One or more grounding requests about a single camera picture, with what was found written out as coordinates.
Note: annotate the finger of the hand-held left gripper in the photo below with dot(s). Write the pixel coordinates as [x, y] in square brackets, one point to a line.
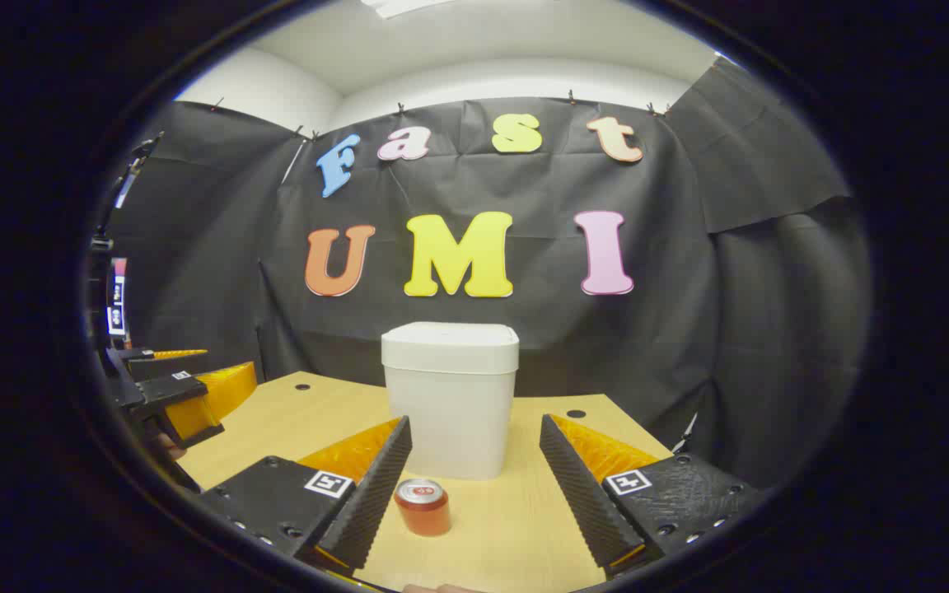
[137, 356]
[165, 389]

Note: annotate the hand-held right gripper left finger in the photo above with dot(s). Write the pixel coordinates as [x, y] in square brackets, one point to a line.
[380, 486]

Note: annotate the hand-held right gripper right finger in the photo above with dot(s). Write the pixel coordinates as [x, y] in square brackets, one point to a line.
[577, 494]

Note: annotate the red pop can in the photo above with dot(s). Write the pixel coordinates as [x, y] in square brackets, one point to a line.
[423, 511]

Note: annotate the white desktop garbage bin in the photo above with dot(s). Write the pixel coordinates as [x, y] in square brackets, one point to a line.
[450, 395]

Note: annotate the wooden desktop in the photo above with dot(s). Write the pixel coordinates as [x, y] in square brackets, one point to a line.
[507, 535]

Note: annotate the bright display screen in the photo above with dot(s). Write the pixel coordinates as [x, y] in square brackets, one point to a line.
[118, 296]

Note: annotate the dark metal stand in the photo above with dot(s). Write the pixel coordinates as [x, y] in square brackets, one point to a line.
[133, 169]

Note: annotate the black backdrop cloth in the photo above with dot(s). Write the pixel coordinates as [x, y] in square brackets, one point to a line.
[672, 272]

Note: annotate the ceiling light panel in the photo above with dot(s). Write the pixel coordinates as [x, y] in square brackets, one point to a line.
[404, 7]

